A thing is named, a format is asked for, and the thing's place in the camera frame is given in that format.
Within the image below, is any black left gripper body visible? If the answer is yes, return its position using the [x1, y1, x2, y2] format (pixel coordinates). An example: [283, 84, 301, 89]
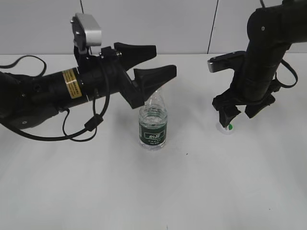
[76, 46, 145, 109]

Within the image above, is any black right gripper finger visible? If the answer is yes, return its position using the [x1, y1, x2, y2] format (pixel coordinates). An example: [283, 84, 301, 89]
[218, 105, 241, 127]
[245, 103, 270, 118]

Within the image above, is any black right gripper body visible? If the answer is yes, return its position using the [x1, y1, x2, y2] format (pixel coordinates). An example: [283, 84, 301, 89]
[212, 80, 275, 111]

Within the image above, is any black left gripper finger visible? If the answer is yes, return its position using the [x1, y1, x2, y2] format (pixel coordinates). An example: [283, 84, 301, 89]
[133, 65, 177, 102]
[114, 42, 157, 71]

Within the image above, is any white green bottle cap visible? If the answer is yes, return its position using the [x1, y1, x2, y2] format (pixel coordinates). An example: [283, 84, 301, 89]
[216, 122, 234, 135]

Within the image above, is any clear Cestbon water bottle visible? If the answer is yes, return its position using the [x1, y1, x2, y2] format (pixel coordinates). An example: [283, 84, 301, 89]
[139, 88, 168, 151]

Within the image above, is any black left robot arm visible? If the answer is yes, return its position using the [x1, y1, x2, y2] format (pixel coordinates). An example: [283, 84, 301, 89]
[0, 43, 177, 129]

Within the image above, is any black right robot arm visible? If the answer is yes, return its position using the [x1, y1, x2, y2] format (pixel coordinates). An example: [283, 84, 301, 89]
[208, 0, 307, 127]

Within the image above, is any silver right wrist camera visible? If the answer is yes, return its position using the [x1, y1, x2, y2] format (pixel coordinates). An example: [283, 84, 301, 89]
[207, 51, 246, 73]

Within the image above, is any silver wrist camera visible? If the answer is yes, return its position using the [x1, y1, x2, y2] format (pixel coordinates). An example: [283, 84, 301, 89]
[71, 13, 102, 54]
[207, 51, 246, 73]

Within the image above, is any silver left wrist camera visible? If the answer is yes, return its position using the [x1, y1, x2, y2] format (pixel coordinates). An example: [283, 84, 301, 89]
[71, 13, 102, 54]

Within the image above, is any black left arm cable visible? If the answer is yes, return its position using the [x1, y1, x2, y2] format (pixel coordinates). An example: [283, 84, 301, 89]
[0, 55, 111, 142]

